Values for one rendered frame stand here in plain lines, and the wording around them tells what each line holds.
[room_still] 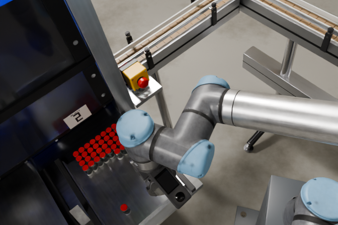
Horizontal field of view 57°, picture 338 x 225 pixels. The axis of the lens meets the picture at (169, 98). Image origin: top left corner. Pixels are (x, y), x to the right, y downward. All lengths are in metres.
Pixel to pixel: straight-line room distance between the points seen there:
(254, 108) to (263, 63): 1.14
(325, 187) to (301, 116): 0.36
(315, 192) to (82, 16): 0.75
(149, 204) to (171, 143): 0.45
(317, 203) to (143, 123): 0.49
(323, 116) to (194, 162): 0.23
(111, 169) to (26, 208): 0.30
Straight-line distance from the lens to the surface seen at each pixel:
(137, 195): 1.04
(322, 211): 0.89
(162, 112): 1.65
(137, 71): 1.11
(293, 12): 1.41
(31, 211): 1.16
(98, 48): 0.95
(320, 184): 0.92
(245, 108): 0.61
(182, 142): 0.60
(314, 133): 0.59
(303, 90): 1.66
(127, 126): 0.61
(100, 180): 1.10
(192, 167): 0.59
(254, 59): 1.76
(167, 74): 2.44
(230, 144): 2.07
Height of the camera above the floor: 1.84
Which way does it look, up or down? 53 degrees down
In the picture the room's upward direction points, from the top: 14 degrees counter-clockwise
